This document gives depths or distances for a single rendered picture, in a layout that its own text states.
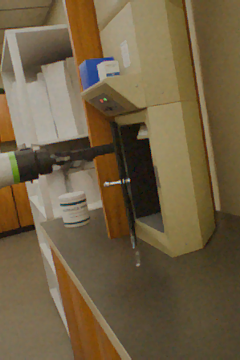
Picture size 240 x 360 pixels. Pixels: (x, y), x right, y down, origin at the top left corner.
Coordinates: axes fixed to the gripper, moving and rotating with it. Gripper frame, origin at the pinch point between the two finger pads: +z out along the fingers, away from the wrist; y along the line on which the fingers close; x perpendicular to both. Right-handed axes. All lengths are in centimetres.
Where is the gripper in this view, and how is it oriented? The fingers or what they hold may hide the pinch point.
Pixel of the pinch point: (103, 149)
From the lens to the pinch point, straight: 117.7
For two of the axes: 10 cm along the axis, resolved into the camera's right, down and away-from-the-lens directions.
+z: 9.3, -2.2, 2.9
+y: -3.2, -0.9, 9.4
